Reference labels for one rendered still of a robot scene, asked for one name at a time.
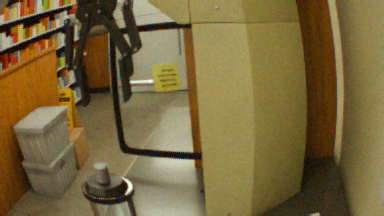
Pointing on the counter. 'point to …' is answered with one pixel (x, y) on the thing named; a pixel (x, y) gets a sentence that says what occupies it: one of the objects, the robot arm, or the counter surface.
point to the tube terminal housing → (250, 103)
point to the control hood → (180, 11)
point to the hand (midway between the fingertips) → (103, 85)
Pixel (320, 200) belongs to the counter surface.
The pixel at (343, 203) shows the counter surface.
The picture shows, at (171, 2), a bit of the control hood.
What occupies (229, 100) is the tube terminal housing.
